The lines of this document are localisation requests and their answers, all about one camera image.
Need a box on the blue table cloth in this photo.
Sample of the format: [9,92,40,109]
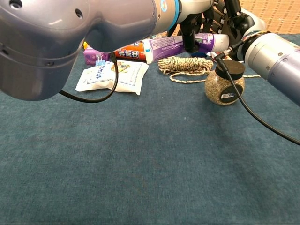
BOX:
[0,33,300,225]

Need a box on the orange drink can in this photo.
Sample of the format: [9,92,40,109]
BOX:
[112,41,150,62]

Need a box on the glass jar black lid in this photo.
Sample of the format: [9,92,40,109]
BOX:
[204,59,246,106]

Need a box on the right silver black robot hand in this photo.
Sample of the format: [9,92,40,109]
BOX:
[212,0,267,46]

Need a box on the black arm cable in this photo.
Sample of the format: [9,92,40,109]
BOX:
[58,52,120,104]
[215,42,300,145]

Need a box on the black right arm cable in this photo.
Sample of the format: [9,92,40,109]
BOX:
[215,42,300,145]

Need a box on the white printed food bag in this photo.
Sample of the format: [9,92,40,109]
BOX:
[75,60,150,96]

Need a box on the beige speckled rope coil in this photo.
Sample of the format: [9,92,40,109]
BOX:
[157,55,262,84]

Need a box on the blue binder clip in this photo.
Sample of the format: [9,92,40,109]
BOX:
[95,53,111,67]

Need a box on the purple drink carton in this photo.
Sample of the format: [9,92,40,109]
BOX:
[83,45,111,66]

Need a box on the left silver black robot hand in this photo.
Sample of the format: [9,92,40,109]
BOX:
[166,0,214,53]

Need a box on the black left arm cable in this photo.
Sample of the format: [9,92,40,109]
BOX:
[58,52,120,104]

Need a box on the purple white toothpaste tube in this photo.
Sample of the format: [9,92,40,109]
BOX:
[142,32,230,64]

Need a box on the bamboo folding screen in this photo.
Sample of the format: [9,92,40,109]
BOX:
[173,0,300,35]

